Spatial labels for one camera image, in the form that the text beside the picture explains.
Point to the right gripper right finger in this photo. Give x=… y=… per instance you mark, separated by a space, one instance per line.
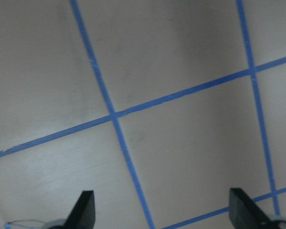
x=244 y=213

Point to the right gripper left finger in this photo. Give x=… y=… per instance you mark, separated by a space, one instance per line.
x=83 y=214

